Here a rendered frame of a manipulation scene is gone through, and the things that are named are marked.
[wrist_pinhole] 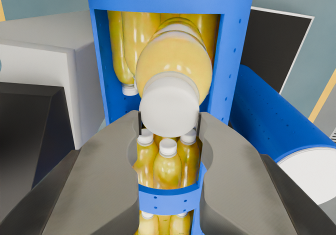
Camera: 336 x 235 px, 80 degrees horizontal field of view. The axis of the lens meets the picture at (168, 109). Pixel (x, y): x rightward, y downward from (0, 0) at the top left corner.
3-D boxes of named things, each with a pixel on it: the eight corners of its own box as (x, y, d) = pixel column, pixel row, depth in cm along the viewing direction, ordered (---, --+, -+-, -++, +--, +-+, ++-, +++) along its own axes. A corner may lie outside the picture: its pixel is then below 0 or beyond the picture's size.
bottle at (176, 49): (167, 6, 28) (145, 30, 12) (210, 31, 29) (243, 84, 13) (146, 51, 31) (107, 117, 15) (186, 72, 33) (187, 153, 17)
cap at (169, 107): (158, 64, 13) (154, 75, 12) (208, 91, 14) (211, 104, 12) (134, 109, 15) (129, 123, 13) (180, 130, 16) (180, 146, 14)
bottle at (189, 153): (183, 175, 64) (187, 126, 55) (200, 190, 59) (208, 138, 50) (166, 187, 60) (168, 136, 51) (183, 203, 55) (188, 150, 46)
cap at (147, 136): (136, 143, 48) (135, 137, 47) (138, 134, 52) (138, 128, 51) (152, 144, 48) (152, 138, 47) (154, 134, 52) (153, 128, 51)
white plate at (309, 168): (257, 208, 73) (255, 205, 74) (334, 209, 73) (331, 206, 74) (277, 148, 60) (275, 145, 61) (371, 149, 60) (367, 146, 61)
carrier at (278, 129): (212, 101, 152) (250, 101, 151) (254, 205, 75) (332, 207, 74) (216, 63, 138) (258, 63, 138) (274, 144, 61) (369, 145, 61)
